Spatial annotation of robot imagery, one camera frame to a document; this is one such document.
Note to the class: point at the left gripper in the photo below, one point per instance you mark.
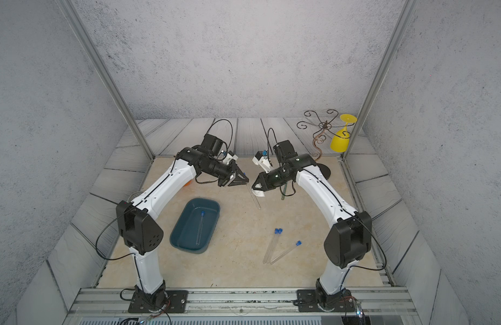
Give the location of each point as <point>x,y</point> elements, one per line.
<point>231,177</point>

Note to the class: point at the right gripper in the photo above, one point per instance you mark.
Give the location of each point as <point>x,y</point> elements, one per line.
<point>262,178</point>

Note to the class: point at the test tube blue cap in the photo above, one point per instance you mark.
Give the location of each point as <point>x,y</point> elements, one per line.
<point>285,252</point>
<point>200,228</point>
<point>272,245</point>
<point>253,197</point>

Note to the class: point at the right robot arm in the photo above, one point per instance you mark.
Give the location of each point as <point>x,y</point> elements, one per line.
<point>350,235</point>

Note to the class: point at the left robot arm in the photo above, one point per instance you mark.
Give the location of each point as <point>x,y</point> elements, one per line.
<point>137,218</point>

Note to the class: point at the teal pen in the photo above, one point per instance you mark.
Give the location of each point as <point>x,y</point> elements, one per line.
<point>283,191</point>

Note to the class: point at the teal plastic tray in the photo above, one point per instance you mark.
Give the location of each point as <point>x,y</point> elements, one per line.
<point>183,236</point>

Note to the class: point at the yellow plastic goblet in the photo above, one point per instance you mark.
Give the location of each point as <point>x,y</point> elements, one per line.
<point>341,138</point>

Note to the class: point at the black metal cup stand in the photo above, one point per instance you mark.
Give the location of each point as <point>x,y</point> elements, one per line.
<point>324,128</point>

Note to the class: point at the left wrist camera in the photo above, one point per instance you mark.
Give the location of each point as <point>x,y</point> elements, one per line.
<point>217,149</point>

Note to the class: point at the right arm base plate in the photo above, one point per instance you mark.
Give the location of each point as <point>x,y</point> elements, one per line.
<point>316,300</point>

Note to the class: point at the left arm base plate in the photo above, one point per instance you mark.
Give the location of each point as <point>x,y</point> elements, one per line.
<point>170,302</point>

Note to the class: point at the aluminium front rail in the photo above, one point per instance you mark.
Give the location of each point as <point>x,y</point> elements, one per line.
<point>369,305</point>

